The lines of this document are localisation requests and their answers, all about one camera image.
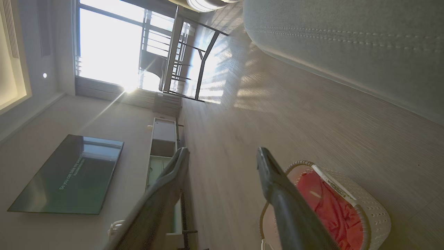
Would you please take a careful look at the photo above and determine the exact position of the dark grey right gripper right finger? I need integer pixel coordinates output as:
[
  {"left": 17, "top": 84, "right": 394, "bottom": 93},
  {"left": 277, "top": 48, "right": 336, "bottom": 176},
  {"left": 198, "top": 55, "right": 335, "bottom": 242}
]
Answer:
[{"left": 257, "top": 147, "right": 340, "bottom": 250}]

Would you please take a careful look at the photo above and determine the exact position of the round white ceiling lamp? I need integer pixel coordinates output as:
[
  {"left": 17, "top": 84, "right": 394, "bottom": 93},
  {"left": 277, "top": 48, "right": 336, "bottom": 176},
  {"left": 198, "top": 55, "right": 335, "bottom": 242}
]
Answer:
[{"left": 168, "top": 0, "right": 240, "bottom": 13}]

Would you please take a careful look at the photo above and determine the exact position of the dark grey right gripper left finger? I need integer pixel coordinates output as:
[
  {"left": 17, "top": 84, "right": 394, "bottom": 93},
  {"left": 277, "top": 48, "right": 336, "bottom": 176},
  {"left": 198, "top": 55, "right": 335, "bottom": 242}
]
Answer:
[{"left": 103, "top": 147, "right": 190, "bottom": 250}]

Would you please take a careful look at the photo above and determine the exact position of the white low TV cabinet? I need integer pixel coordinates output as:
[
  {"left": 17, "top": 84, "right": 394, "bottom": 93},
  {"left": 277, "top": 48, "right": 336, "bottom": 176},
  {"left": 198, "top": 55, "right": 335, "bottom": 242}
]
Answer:
[{"left": 145, "top": 117, "right": 184, "bottom": 250}]

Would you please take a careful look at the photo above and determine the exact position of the grey fabric sofa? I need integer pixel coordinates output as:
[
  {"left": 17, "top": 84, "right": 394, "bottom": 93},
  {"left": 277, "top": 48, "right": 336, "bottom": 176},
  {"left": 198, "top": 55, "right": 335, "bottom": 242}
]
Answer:
[{"left": 243, "top": 0, "right": 444, "bottom": 125}]

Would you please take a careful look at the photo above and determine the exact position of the red garment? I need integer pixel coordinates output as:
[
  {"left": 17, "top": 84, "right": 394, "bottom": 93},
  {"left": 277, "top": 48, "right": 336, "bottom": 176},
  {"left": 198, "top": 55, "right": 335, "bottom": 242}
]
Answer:
[{"left": 295, "top": 170, "right": 365, "bottom": 250}]

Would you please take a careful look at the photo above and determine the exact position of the white woven laundry basket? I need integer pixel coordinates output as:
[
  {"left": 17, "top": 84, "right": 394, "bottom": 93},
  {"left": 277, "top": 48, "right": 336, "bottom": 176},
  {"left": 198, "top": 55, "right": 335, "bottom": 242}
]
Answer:
[{"left": 259, "top": 160, "right": 392, "bottom": 250}]

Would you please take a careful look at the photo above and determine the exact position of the wall-mounted flat television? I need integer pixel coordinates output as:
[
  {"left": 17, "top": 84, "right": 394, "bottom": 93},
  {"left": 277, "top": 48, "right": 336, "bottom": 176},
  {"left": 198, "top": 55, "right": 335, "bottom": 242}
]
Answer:
[{"left": 8, "top": 134, "right": 125, "bottom": 215}]

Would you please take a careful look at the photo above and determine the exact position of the large bright window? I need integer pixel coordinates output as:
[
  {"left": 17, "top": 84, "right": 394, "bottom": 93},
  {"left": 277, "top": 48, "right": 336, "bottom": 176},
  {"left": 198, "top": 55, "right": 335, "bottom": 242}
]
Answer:
[{"left": 75, "top": 0, "right": 181, "bottom": 92}]

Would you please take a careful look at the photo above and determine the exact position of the black metal frame table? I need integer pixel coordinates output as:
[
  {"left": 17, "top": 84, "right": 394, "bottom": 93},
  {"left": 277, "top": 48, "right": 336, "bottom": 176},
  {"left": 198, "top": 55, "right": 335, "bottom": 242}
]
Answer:
[{"left": 160, "top": 5, "right": 229, "bottom": 103}]

